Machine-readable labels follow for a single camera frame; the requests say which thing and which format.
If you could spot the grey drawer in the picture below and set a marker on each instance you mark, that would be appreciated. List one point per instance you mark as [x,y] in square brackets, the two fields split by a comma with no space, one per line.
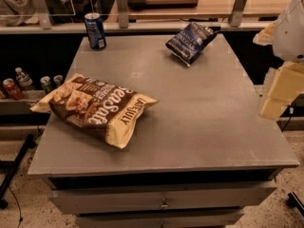
[201,218]
[162,197]

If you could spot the black stand leg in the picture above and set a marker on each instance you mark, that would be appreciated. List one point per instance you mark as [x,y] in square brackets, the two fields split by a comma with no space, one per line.
[9,168]

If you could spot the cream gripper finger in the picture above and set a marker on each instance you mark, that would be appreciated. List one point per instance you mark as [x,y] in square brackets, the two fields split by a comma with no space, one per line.
[281,87]
[265,37]

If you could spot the blue chip bag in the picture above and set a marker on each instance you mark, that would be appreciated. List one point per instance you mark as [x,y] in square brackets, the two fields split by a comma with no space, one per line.
[190,42]

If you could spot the grey drawer cabinet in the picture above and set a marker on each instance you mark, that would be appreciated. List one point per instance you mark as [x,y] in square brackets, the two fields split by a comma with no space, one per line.
[203,129]

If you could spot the green soda can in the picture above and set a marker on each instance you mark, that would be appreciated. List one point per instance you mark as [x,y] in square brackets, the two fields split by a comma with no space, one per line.
[46,84]

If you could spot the blue soda can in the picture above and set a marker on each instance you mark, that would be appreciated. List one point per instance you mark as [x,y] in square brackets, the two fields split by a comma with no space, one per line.
[95,30]

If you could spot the brown sea salt chip bag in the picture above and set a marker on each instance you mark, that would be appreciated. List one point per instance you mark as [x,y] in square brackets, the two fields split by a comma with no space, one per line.
[100,109]

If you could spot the clear water bottle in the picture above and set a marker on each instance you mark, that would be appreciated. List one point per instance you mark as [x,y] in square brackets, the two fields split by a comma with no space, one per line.
[24,80]

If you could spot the red soda can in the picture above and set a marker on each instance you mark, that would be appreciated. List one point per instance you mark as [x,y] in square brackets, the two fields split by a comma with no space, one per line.
[13,89]

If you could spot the middle metal bracket post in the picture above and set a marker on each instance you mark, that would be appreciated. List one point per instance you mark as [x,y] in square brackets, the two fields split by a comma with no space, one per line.
[122,8]

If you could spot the upper grey drawer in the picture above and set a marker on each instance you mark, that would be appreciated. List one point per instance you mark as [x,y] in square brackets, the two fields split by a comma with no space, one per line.
[162,197]

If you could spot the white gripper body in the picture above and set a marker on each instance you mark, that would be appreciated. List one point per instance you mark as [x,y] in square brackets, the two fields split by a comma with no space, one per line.
[290,32]

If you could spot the left metal bracket post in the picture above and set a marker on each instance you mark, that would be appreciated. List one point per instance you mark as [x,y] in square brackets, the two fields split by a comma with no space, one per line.
[41,7]

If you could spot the silver soda can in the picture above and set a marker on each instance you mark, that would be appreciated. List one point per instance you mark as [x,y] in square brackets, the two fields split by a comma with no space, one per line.
[58,80]

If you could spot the grey cloth behind glass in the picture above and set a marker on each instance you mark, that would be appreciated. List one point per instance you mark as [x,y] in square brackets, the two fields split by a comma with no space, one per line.
[16,12]

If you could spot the lower grey drawer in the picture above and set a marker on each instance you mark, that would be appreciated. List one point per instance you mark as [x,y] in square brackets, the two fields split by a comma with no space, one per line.
[201,218]

